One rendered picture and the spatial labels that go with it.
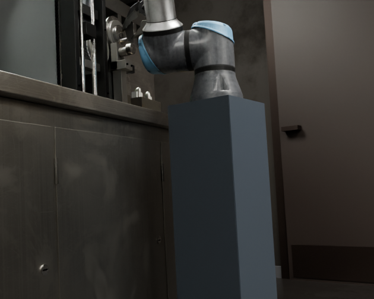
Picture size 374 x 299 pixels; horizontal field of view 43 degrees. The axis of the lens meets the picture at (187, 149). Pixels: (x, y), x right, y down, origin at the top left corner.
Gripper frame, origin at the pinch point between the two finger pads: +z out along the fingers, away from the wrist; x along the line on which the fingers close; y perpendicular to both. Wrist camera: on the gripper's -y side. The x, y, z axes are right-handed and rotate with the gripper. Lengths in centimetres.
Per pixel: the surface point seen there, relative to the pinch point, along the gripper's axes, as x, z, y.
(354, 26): -113, -75, 131
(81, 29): 12.6, 2.1, -37.8
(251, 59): -88, -15, 175
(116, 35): 2.8, 3.7, -0.8
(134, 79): -20, 29, 70
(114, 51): 0.0, 7.6, -6.7
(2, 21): 34.3, 20.7, -17.8
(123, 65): -5.1, 8.7, -10.4
